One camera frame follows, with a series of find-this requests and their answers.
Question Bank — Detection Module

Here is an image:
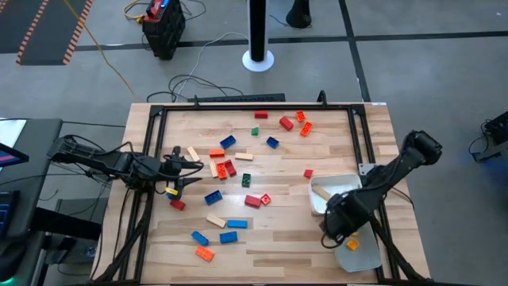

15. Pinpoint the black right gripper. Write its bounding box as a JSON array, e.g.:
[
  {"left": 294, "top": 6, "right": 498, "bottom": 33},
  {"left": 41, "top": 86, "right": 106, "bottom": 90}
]
[{"left": 323, "top": 192, "right": 372, "bottom": 243}]

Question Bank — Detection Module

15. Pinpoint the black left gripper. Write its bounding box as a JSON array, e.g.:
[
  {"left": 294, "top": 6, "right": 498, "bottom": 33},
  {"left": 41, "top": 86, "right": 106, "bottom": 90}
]
[{"left": 159, "top": 145, "right": 205, "bottom": 199}]

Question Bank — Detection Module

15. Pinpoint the white plastic bin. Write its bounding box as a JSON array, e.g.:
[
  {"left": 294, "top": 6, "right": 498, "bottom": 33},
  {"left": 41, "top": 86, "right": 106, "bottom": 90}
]
[
  {"left": 333, "top": 219, "right": 383, "bottom": 273},
  {"left": 308, "top": 172, "right": 364, "bottom": 217}
]

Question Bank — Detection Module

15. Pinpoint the olive block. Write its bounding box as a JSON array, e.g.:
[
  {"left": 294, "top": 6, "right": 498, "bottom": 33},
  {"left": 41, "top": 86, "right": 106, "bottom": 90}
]
[{"left": 312, "top": 185, "right": 332, "bottom": 201}]

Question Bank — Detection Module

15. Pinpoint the blue rectangular block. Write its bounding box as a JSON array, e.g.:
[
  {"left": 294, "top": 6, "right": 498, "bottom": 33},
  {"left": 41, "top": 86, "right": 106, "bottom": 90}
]
[{"left": 190, "top": 230, "right": 210, "bottom": 247}]

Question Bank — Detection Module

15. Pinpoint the large orange studded block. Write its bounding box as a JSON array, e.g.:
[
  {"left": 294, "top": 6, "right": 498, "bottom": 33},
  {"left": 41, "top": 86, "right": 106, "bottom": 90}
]
[{"left": 194, "top": 245, "right": 216, "bottom": 262}]

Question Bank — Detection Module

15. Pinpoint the black power strip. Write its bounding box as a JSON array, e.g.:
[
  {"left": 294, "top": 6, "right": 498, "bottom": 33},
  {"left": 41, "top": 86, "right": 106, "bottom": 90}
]
[{"left": 187, "top": 93, "right": 287, "bottom": 103}]

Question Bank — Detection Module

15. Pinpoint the black under-desk shelf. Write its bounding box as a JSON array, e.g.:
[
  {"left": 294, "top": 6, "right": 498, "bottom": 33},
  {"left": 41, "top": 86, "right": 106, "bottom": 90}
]
[{"left": 31, "top": 196, "right": 103, "bottom": 286}]

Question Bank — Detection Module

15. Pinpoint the black red tool case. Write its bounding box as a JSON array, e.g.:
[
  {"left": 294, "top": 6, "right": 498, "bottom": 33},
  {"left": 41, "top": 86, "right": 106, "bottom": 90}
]
[{"left": 141, "top": 0, "right": 187, "bottom": 61}]

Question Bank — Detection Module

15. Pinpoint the black side desk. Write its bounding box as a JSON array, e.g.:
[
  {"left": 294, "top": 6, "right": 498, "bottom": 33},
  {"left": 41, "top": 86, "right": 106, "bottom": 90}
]
[{"left": 0, "top": 117, "right": 64, "bottom": 239}]

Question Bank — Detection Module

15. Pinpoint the black pole white base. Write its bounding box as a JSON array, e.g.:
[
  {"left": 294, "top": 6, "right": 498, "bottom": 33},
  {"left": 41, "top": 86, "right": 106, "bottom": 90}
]
[{"left": 241, "top": 0, "right": 275, "bottom": 74}]

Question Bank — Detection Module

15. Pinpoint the black floor device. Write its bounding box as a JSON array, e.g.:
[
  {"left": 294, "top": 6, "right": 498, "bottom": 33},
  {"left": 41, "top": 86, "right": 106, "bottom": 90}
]
[{"left": 468, "top": 110, "right": 508, "bottom": 164}]

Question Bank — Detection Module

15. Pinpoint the tilted monitor screen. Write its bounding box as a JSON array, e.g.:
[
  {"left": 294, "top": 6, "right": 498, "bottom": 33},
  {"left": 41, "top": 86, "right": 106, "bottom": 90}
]
[{"left": 0, "top": 141, "right": 30, "bottom": 168}]

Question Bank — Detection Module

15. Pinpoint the white paper sheet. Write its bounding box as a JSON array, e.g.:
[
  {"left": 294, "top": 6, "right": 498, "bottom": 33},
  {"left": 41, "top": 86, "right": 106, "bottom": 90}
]
[{"left": 0, "top": 118, "right": 27, "bottom": 149}]

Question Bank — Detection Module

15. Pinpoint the black keyboard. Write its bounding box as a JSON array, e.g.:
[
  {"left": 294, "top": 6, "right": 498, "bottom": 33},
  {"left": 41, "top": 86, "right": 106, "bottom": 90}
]
[{"left": 0, "top": 189, "right": 21, "bottom": 240}]

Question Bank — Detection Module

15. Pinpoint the black cone-shaped stand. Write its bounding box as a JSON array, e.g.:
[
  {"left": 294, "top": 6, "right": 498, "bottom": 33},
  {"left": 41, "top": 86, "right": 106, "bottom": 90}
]
[{"left": 285, "top": 0, "right": 314, "bottom": 30}]

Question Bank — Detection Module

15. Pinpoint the black striped floor mat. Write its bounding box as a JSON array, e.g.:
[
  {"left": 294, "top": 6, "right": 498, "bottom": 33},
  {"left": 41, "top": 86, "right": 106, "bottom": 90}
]
[{"left": 0, "top": 0, "right": 94, "bottom": 67}]

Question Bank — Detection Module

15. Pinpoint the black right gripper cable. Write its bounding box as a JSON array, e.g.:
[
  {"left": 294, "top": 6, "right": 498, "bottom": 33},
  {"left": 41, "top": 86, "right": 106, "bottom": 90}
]
[{"left": 320, "top": 209, "right": 347, "bottom": 250}]

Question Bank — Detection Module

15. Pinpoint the black table frame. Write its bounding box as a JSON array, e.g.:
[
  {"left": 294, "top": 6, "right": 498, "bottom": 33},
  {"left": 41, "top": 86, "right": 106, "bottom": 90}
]
[{"left": 85, "top": 89, "right": 437, "bottom": 286}]

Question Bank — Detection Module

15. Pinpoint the black floor cable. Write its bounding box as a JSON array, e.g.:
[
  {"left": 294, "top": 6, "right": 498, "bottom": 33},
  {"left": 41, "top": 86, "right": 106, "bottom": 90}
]
[{"left": 145, "top": 73, "right": 245, "bottom": 103}]

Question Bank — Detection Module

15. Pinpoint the white floor cable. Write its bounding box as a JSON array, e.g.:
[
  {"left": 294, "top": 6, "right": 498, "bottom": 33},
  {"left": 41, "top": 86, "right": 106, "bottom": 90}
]
[{"left": 174, "top": 31, "right": 250, "bottom": 100}]

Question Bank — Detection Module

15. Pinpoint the yellow floor cable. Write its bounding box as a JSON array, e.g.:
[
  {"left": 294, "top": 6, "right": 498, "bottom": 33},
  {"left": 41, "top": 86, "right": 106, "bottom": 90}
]
[{"left": 62, "top": 0, "right": 140, "bottom": 100}]

